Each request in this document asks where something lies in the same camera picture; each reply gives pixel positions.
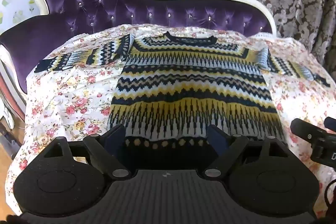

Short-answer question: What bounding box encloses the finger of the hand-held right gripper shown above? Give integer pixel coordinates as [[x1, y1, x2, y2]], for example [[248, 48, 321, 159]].
[[290, 118, 326, 143], [324, 116, 336, 134]]

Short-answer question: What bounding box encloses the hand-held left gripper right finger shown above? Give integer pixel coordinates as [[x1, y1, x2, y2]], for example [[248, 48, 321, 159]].
[[203, 124, 291, 180]]

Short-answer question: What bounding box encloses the yellow navy patterned knit sweater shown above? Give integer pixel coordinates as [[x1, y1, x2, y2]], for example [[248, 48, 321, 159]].
[[34, 32, 331, 153]]

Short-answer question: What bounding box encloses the purple tufted sofa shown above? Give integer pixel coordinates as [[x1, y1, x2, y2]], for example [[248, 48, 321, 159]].
[[0, 0, 277, 132]]

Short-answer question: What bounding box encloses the floral print blanket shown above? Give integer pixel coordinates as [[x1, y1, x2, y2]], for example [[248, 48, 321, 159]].
[[5, 23, 336, 219]]

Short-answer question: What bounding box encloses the black cable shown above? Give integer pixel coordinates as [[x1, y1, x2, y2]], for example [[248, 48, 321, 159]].
[[323, 179, 336, 212]]

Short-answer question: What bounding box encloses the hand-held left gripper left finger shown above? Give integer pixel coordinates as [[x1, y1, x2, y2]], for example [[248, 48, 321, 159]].
[[42, 124, 132, 180]]

